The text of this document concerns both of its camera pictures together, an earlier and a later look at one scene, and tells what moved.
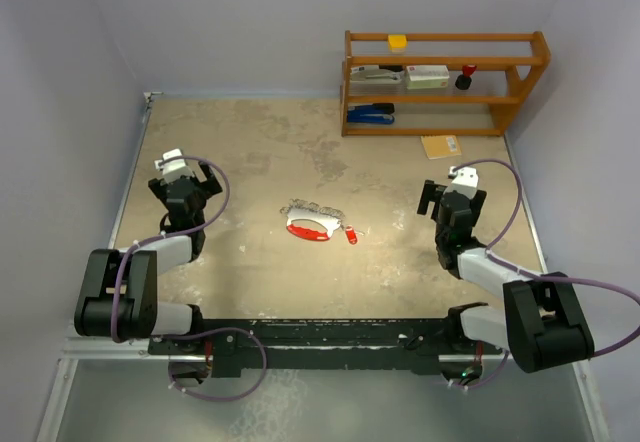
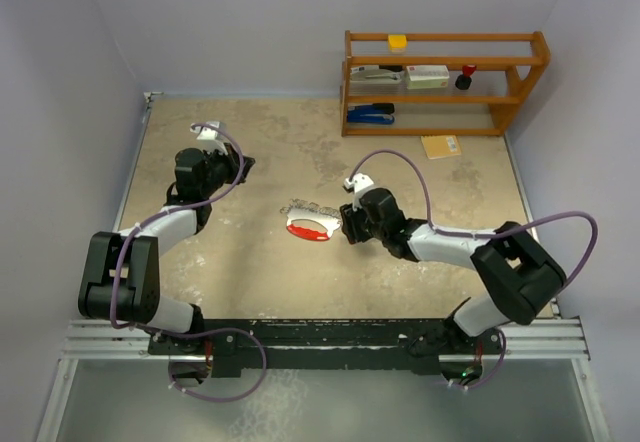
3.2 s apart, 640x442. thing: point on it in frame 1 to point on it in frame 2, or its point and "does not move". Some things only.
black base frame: [327, 343] does not move
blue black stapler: [380, 113] does not move
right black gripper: [432, 193] to [350, 224]
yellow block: [397, 41] does not move
